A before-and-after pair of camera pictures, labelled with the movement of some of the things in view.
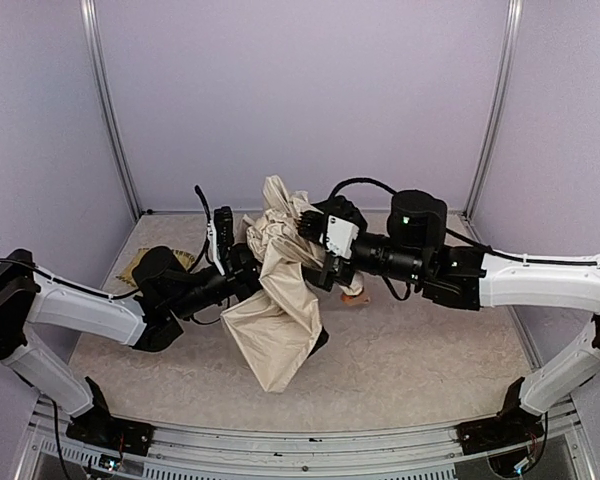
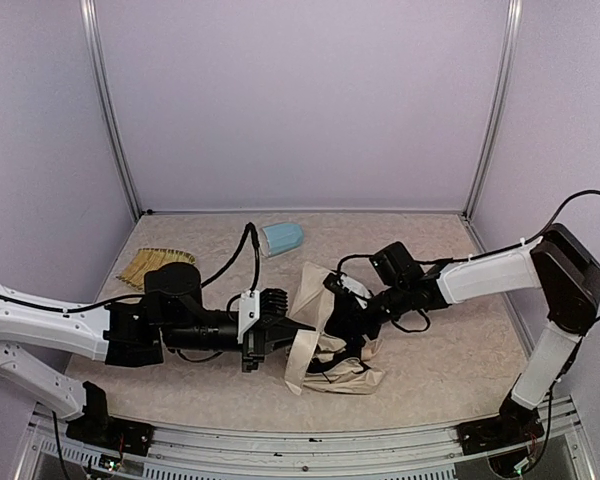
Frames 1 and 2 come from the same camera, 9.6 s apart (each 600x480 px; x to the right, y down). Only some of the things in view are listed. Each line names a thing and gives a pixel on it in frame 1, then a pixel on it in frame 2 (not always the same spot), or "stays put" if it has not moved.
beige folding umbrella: (282, 329) to (308, 313)
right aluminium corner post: (513, 16) stays put
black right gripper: (327, 270) to (345, 312)
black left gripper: (241, 270) to (255, 342)
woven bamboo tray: (187, 259) stays put
